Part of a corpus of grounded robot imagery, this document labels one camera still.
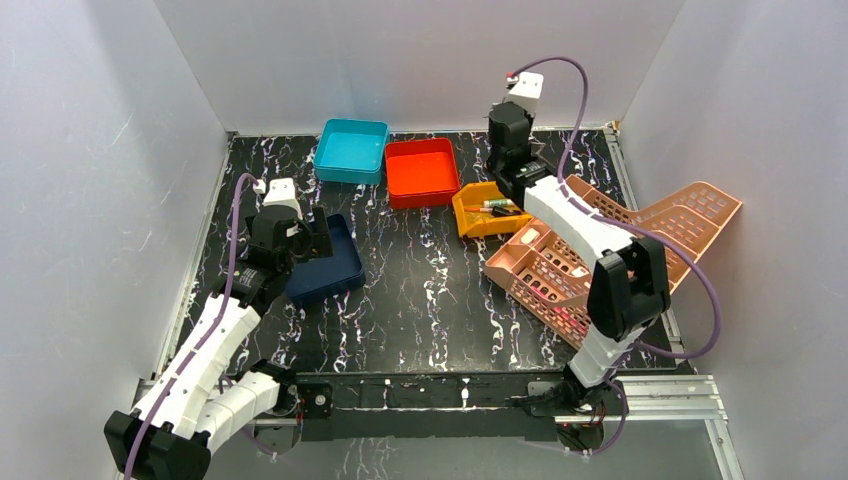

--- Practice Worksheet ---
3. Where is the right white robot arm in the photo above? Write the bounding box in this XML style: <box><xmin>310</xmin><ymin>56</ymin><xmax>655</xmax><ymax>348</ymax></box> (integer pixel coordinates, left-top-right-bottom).
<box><xmin>484</xmin><ymin>101</ymin><xmax>670</xmax><ymax>416</ymax></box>

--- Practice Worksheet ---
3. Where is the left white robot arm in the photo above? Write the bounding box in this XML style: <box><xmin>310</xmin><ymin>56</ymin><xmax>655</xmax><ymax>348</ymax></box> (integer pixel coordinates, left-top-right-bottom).
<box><xmin>104</xmin><ymin>205</ymin><xmax>333</xmax><ymax>479</ymax></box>

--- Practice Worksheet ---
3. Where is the navy blue plastic box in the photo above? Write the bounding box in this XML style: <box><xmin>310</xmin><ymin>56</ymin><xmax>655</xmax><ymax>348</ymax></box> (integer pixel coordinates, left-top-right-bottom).
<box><xmin>285</xmin><ymin>213</ymin><xmax>366</xmax><ymax>307</ymax></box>

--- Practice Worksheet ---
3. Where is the green white marker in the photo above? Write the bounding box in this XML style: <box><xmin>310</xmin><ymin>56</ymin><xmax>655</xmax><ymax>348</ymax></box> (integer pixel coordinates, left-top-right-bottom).
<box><xmin>483</xmin><ymin>198</ymin><xmax>514</xmax><ymax>208</ymax></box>

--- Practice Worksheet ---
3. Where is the black clip in bin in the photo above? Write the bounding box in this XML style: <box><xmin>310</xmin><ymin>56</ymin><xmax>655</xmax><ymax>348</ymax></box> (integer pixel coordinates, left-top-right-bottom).
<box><xmin>490</xmin><ymin>207</ymin><xmax>523</xmax><ymax>218</ymax></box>

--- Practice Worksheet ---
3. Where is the red plastic box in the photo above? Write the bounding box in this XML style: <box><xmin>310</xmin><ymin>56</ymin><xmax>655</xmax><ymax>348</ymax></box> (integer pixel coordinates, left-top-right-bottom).
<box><xmin>385</xmin><ymin>138</ymin><xmax>461</xmax><ymax>210</ymax></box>

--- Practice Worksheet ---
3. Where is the teal plastic box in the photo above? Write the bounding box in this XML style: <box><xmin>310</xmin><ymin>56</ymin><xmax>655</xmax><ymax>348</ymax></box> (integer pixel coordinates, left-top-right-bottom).
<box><xmin>313</xmin><ymin>118</ymin><xmax>389</xmax><ymax>185</ymax></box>

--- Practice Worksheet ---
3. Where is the pink tiered file rack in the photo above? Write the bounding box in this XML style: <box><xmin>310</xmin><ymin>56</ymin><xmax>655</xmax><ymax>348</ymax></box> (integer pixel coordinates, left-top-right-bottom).
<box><xmin>484</xmin><ymin>175</ymin><xmax>741</xmax><ymax>349</ymax></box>

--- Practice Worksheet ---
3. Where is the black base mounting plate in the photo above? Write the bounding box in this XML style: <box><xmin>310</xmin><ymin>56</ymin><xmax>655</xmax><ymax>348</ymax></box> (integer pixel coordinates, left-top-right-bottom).
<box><xmin>235</xmin><ymin>370</ymin><xmax>631</xmax><ymax>458</ymax></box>

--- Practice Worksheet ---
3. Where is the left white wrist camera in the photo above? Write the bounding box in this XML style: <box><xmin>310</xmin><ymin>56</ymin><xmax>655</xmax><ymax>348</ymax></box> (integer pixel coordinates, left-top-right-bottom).
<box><xmin>252</xmin><ymin>178</ymin><xmax>303</xmax><ymax>221</ymax></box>

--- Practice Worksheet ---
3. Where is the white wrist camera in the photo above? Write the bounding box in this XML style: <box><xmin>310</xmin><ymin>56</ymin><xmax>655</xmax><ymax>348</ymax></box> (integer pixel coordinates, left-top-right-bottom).
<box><xmin>252</xmin><ymin>178</ymin><xmax>303</xmax><ymax>221</ymax></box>
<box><xmin>504</xmin><ymin>71</ymin><xmax>544</xmax><ymax>116</ymax></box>

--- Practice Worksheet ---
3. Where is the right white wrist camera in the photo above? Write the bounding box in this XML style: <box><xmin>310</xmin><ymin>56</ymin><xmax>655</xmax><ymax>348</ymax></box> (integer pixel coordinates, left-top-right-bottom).
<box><xmin>504</xmin><ymin>71</ymin><xmax>544</xmax><ymax>116</ymax></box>

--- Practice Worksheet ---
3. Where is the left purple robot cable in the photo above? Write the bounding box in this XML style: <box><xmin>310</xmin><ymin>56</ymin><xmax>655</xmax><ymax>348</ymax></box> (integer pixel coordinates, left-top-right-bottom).
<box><xmin>122</xmin><ymin>173</ymin><xmax>260</xmax><ymax>480</ymax></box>

